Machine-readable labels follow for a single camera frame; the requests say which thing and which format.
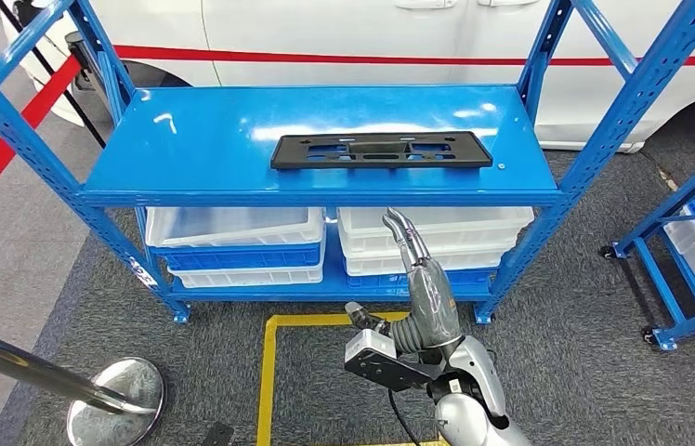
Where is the blue metal shelf rack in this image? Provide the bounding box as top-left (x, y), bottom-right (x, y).
top-left (0, 0), bottom-right (695, 325)

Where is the chrome stanchion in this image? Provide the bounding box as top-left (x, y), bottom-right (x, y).
top-left (0, 320), bottom-right (166, 446)

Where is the black barrier post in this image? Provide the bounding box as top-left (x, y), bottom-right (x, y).
top-left (0, 0), bottom-right (108, 151)

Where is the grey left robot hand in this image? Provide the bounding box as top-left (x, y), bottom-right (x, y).
top-left (201, 421), bottom-right (236, 446)

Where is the blue wheeled shelf rack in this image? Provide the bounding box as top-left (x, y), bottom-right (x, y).
top-left (598, 134), bottom-right (695, 352)

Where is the white car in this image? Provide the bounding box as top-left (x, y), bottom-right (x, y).
top-left (0, 0), bottom-right (695, 154)

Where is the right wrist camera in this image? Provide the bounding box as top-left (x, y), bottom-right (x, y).
top-left (343, 329), bottom-right (447, 394)

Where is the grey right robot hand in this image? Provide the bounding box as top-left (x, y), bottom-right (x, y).
top-left (345, 207), bottom-right (463, 353)

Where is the black plastic plate frame part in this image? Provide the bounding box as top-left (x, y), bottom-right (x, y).
top-left (269, 130), bottom-right (495, 172)

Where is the black camera cable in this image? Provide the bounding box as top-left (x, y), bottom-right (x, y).
top-left (387, 388), bottom-right (426, 446)

